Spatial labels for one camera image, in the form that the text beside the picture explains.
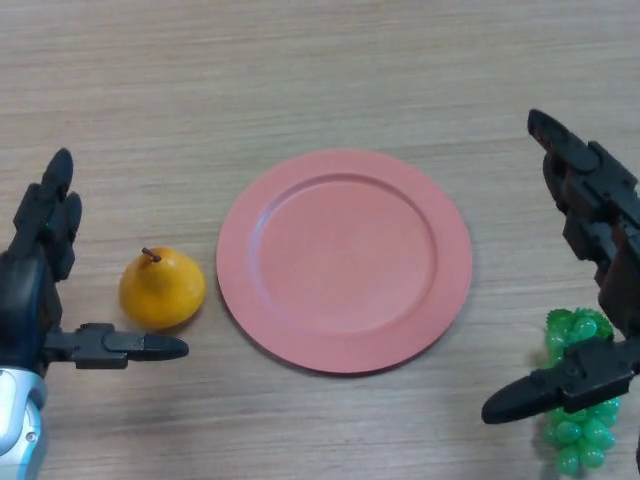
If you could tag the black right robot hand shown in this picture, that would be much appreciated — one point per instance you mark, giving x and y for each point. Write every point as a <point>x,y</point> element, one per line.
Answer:
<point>610,190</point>

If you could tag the green grape bunch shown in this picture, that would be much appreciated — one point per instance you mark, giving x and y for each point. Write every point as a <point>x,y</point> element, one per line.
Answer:
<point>575,432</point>

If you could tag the pink round plate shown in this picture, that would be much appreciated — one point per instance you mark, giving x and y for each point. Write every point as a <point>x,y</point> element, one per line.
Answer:
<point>345,260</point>

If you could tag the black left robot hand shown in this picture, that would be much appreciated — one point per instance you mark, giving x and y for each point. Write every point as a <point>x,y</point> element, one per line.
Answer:
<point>25,300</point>

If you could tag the yellow pear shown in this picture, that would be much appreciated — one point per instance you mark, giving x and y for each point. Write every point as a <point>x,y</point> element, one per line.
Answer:
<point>160,295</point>

